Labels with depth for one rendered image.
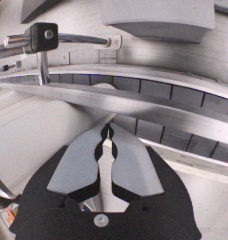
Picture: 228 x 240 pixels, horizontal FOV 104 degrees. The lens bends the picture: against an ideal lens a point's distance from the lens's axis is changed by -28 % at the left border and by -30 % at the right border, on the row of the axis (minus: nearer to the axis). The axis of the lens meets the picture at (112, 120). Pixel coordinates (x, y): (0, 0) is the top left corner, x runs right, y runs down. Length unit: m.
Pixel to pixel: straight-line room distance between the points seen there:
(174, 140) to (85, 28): 0.25
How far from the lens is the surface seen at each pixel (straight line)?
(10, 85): 0.26
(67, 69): 0.23
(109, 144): 0.17
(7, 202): 0.49
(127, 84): 0.16
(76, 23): 0.29
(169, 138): 0.17
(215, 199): 0.38
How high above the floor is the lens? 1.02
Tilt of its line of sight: 49 degrees down
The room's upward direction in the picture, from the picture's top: 130 degrees counter-clockwise
